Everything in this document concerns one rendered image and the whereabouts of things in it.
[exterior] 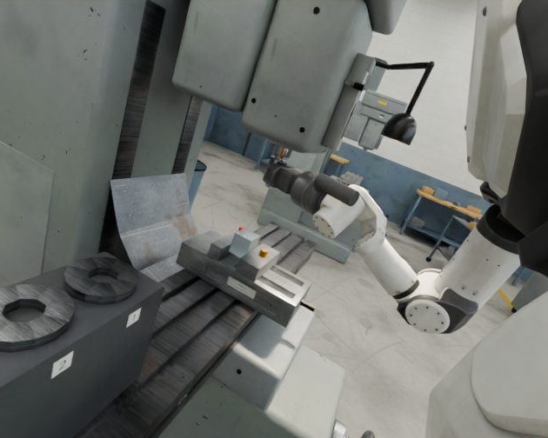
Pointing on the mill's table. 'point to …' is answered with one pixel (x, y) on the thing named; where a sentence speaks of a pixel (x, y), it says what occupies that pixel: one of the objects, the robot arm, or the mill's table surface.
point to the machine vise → (266, 288)
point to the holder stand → (63, 346)
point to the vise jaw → (248, 268)
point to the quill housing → (304, 69)
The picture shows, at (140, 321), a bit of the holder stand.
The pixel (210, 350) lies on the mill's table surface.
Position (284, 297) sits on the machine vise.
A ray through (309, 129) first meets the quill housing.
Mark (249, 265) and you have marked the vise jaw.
